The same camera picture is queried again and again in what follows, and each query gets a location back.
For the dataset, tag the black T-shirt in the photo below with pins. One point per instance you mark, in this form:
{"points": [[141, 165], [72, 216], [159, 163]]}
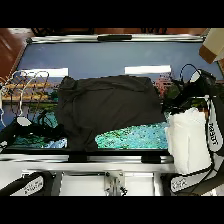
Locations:
{"points": [[106, 106]]}

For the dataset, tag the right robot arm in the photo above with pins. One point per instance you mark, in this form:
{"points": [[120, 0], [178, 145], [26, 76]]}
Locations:
{"points": [[217, 110]]}

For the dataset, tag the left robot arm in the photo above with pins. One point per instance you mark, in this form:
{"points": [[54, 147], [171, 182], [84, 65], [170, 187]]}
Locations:
{"points": [[30, 185]]}

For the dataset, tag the cardboard box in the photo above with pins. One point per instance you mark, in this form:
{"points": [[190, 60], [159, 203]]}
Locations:
{"points": [[213, 45]]}

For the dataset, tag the silver frame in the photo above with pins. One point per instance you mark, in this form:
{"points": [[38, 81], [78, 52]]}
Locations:
{"points": [[100, 166]]}

